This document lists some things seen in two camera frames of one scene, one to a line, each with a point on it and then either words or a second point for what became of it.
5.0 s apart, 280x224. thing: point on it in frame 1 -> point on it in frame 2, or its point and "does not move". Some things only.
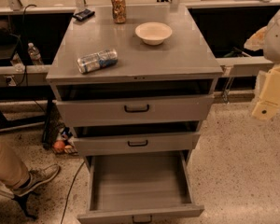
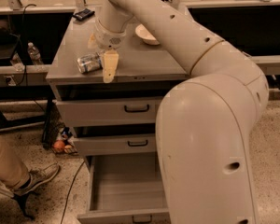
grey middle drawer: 112,144 does not move
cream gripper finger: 257,41 -> 91,42
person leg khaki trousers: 7,168 does not move
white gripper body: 278,41 -> 108,39
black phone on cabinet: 83,15 does not move
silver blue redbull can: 97,61 does not move
